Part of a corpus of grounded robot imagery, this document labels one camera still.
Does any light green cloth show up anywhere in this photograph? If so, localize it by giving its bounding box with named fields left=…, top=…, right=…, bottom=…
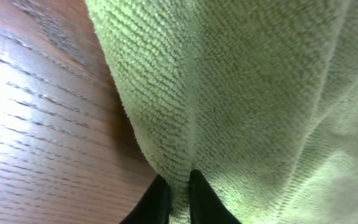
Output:
left=86, top=0, right=358, bottom=223

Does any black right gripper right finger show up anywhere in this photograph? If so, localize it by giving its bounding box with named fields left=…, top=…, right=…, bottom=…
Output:
left=189, top=169, right=241, bottom=224

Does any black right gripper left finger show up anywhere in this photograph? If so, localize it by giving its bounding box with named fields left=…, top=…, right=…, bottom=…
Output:
left=120, top=175, right=172, bottom=224

